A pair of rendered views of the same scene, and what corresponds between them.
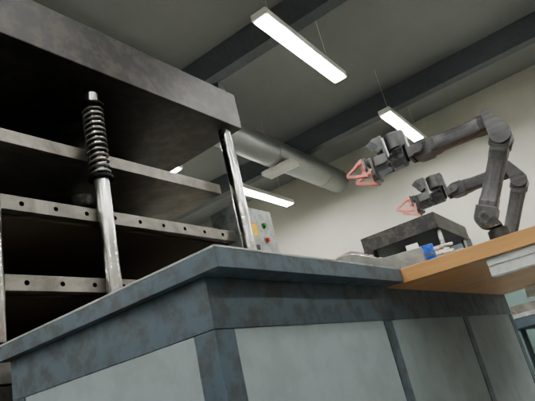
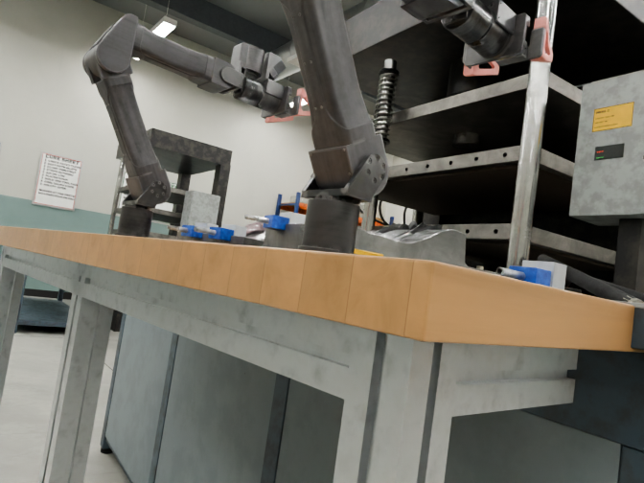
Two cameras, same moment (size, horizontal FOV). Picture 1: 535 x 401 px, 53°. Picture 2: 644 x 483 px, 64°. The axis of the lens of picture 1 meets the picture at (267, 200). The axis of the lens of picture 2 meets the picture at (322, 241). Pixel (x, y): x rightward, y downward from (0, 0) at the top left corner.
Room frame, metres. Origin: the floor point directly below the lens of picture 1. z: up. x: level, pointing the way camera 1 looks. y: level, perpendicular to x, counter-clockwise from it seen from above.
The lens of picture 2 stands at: (2.40, -1.47, 0.78)
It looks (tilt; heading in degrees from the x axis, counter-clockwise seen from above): 4 degrees up; 113
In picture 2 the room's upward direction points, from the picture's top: 8 degrees clockwise
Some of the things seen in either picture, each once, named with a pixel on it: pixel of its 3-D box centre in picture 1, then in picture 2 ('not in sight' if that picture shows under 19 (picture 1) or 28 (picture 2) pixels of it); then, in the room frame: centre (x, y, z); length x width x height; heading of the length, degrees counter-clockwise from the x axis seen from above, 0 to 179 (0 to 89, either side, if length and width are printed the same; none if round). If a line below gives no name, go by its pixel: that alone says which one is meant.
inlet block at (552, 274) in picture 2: not in sight; (525, 277); (2.38, -0.69, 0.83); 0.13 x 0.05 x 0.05; 61
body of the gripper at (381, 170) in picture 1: (382, 167); (268, 99); (1.74, -0.41, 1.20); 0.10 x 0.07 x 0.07; 155
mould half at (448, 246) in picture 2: not in sight; (383, 252); (2.05, -0.32, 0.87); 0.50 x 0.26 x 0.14; 57
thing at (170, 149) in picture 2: not in sight; (160, 235); (-1.56, 3.10, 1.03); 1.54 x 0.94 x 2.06; 149
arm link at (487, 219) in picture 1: (490, 221); (144, 195); (1.62, -0.65, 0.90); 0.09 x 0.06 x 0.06; 154
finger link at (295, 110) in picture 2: (367, 177); (299, 106); (1.80, -0.36, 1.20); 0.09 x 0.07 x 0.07; 65
